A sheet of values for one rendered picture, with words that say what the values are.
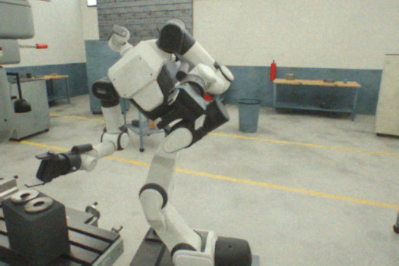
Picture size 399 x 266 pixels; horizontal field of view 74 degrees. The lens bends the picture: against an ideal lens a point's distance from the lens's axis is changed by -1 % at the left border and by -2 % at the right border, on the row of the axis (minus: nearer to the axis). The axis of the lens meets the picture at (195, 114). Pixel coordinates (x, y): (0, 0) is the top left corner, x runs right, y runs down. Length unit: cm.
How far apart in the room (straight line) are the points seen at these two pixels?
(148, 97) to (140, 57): 17
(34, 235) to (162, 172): 55
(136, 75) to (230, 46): 734
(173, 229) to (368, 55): 746
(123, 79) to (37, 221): 61
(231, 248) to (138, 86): 89
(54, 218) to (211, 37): 786
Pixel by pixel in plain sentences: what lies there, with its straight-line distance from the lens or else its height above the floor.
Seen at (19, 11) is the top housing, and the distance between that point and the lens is 131.
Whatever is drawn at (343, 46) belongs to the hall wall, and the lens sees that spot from 821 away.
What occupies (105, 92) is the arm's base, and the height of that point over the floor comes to 149.
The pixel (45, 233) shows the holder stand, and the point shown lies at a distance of 111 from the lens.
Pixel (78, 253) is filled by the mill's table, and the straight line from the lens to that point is 118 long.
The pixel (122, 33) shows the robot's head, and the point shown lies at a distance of 122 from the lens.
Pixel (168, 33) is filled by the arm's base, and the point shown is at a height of 175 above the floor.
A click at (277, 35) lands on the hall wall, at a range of 819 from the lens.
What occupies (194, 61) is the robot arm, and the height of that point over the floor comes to 164.
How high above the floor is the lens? 169
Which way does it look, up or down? 14 degrees down
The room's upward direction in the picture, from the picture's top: straight up
